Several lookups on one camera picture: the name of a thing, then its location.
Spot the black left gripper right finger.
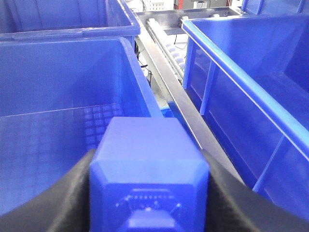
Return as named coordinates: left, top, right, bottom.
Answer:
left=201, top=150, right=309, bottom=232

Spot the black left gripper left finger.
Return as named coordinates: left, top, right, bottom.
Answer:
left=0, top=149, right=95, bottom=232

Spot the blue plastic part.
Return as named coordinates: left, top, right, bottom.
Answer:
left=89, top=117, right=209, bottom=232

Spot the blue target bin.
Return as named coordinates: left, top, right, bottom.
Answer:
left=0, top=37, right=162, bottom=214

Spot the blue bin right side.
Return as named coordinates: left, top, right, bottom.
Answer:
left=182, top=14, right=309, bottom=219

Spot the white roller track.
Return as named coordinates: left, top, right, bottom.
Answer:
left=146, top=18, right=185, bottom=84

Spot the blue bin behind left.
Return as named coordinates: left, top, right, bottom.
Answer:
left=0, top=0, right=140, bottom=44

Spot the steel shelf rail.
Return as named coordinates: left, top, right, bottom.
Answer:
left=135, top=7, right=242, bottom=181

